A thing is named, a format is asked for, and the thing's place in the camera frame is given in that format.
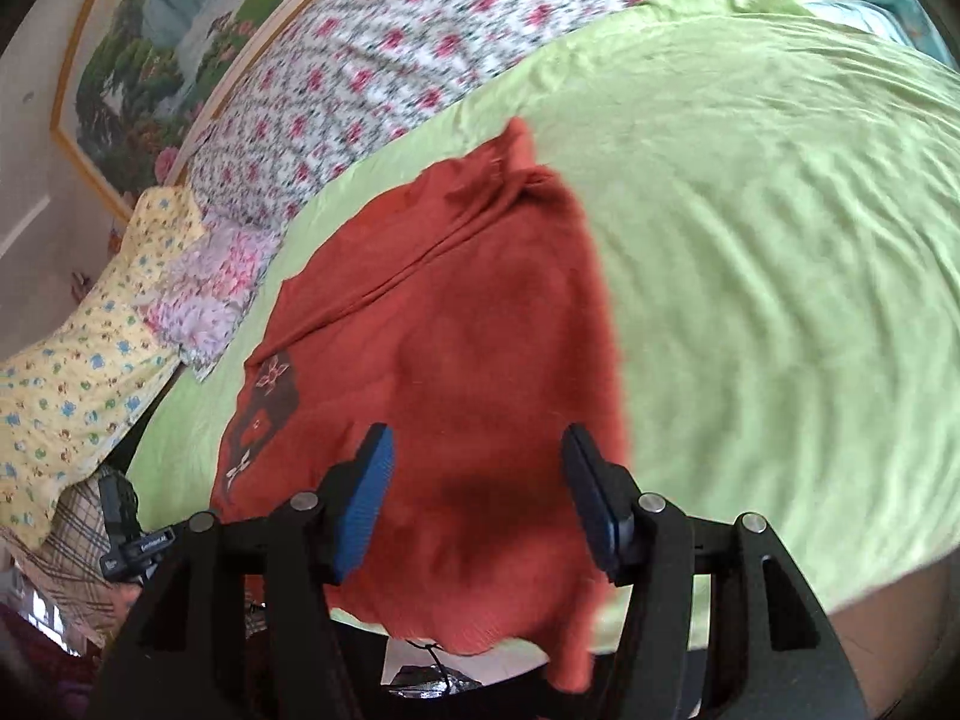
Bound teal cloth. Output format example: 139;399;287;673
806;0;953;65

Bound plaid cloth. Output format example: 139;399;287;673
0;484;143;650

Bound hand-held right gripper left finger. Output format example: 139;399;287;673
90;423;397;720

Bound red-orange sweater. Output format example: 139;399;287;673
210;118;632;693

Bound green bed sheet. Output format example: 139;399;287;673
126;0;960;653

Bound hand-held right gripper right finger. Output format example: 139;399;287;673
562;424;871;720

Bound yellow printed pillow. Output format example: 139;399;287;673
0;186;207;550

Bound red floral quilt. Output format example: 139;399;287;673
184;0;698;233

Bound pink floral pillow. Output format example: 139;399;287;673
142;211;280;383

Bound framed landscape painting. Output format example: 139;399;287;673
49;0;410;224

